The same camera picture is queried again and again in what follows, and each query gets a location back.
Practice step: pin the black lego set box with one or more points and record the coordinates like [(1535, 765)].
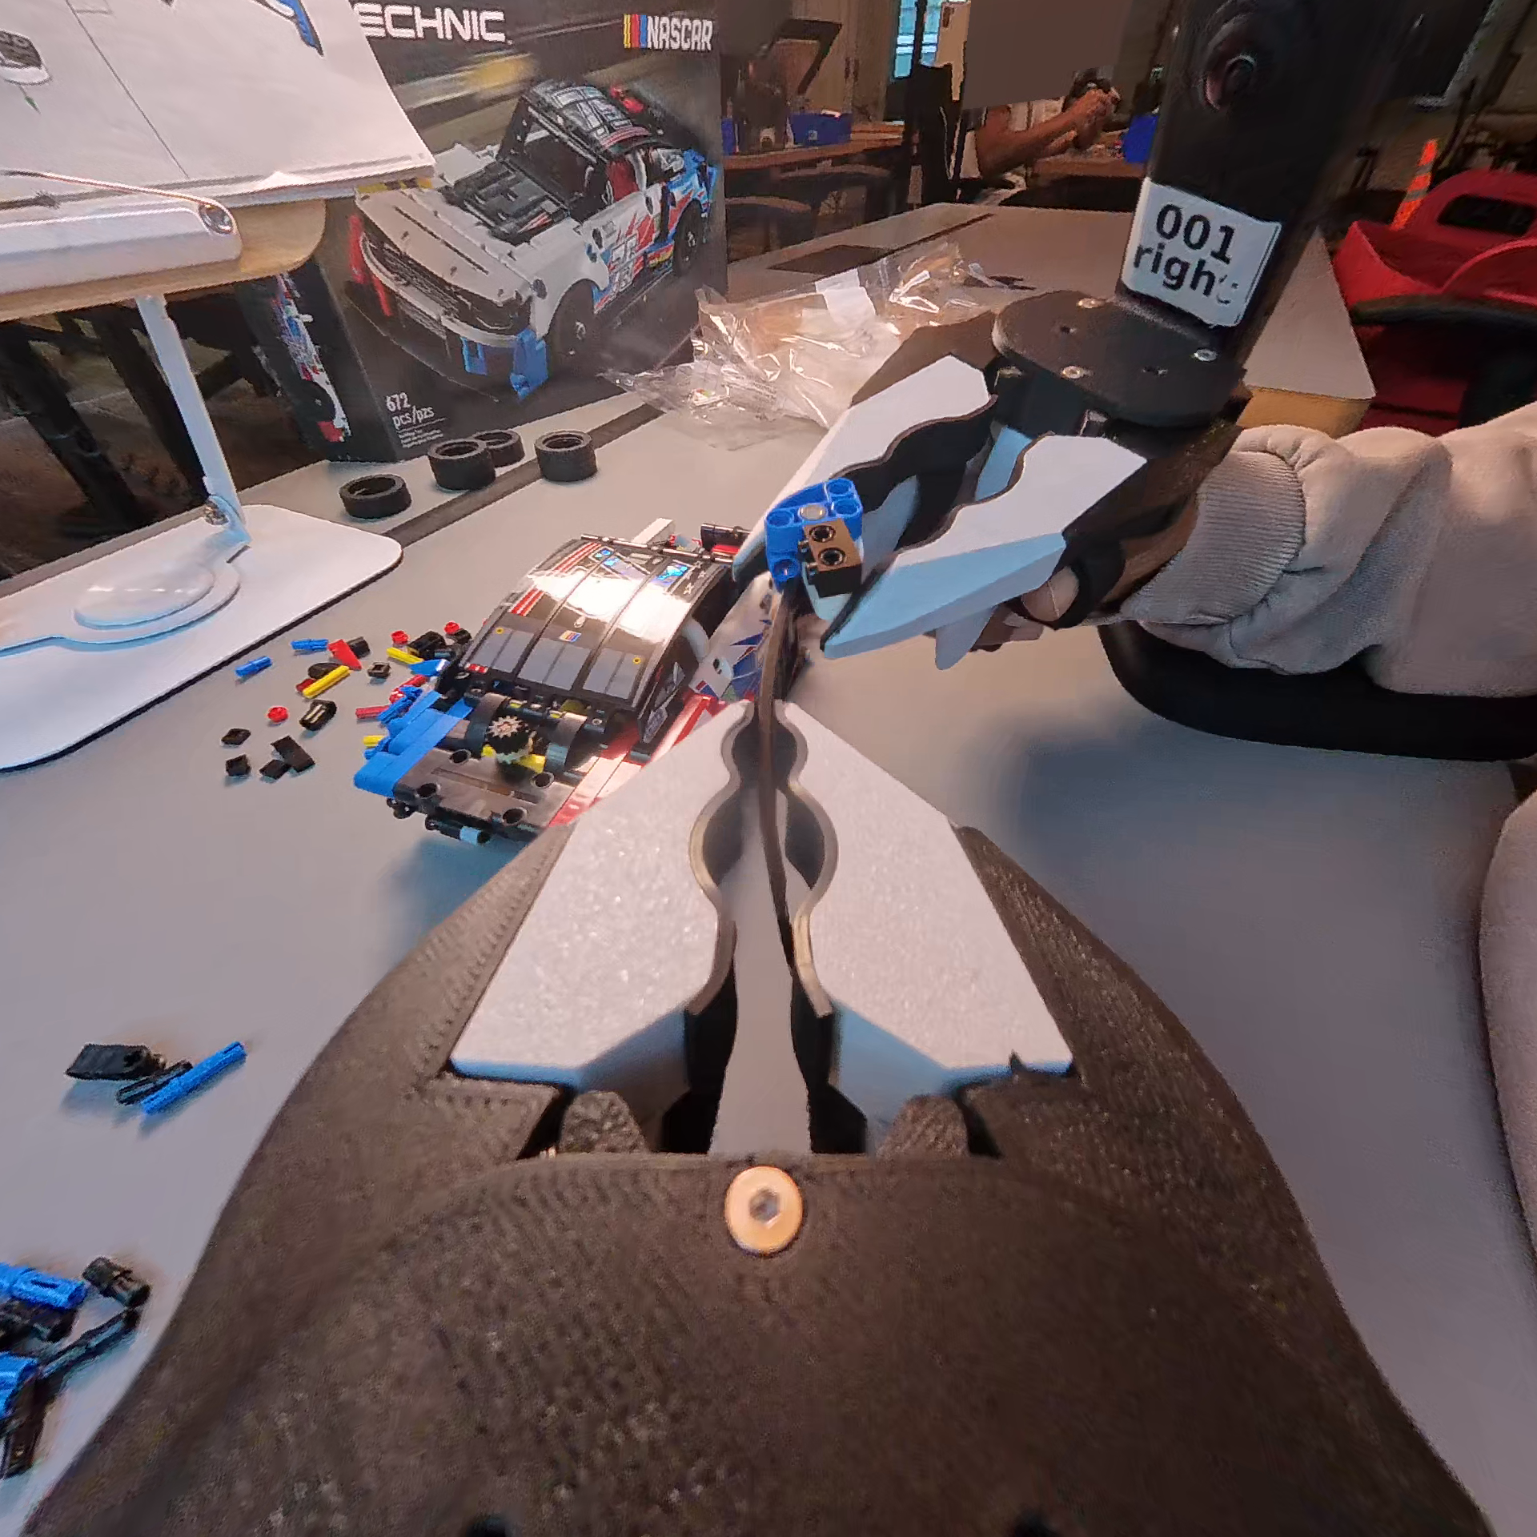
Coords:
[(540, 180)]

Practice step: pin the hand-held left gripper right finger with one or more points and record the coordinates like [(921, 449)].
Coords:
[(937, 948)]

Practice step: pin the person's right hand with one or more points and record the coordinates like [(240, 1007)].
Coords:
[(1045, 599)]

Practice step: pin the cluster of blue black pins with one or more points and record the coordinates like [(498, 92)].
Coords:
[(48, 1345)]

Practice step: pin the clear plastic bags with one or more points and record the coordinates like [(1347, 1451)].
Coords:
[(780, 348)]

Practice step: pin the blue lego panel piece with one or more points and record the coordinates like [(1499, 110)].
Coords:
[(793, 522)]

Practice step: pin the lego race car model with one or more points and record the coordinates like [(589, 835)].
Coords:
[(577, 648)]

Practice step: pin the orange traffic cone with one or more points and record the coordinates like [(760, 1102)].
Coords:
[(1417, 187)]

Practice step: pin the lego instruction booklet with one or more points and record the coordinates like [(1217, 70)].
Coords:
[(180, 96)]

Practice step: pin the small blue parts bin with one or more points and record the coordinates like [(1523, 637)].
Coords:
[(820, 129)]

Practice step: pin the black curved lego panel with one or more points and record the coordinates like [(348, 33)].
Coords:
[(774, 769)]

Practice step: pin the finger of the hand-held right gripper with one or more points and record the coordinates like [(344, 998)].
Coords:
[(1032, 516), (877, 419)]

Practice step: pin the black two-hole lego brick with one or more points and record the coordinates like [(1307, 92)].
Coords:
[(835, 558)]

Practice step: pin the pile of small lego pieces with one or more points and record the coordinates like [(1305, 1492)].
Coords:
[(324, 685)]

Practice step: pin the red tote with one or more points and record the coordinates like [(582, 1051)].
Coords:
[(1440, 288)]

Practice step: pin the black flat lego piece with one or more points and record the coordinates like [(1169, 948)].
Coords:
[(108, 1062)]

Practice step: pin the black wrist rest pad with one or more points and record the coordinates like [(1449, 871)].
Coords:
[(1321, 709)]

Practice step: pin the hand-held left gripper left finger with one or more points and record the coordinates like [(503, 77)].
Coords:
[(588, 948)]

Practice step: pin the white book stand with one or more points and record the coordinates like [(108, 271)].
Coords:
[(180, 601)]

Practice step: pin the black lego tyre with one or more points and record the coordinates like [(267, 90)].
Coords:
[(503, 447), (460, 465), (566, 456), (375, 496)]

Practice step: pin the person's right forearm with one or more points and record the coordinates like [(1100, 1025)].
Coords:
[(1356, 540)]

